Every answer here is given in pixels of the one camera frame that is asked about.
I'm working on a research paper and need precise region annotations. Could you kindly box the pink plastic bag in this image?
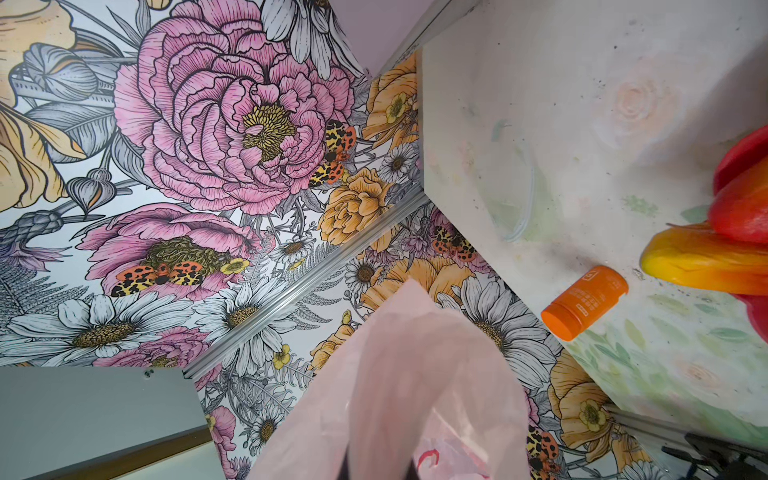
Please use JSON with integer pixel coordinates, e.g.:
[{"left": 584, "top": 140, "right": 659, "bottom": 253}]
[{"left": 250, "top": 280, "right": 530, "bottom": 479}]

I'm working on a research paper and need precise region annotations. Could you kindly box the red yellow peach toy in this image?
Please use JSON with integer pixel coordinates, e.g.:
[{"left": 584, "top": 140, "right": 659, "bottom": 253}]
[{"left": 708, "top": 159, "right": 767, "bottom": 244}]

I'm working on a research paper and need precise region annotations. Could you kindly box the orange plastic bottle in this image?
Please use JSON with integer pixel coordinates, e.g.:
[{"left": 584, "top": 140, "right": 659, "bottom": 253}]
[{"left": 541, "top": 265, "right": 629, "bottom": 342}]

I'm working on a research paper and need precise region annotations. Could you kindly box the red yellow mango toy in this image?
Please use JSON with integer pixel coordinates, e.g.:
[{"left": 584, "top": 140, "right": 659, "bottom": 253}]
[{"left": 640, "top": 223, "right": 767, "bottom": 296}]

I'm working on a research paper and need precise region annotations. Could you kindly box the silver metal case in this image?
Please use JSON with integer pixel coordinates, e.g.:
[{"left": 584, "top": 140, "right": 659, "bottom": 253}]
[{"left": 1, "top": 367, "right": 206, "bottom": 479}]

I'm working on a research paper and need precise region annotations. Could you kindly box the red flower-shaped plate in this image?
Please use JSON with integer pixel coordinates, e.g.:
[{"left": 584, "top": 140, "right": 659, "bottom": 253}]
[{"left": 713, "top": 126, "right": 767, "bottom": 342}]

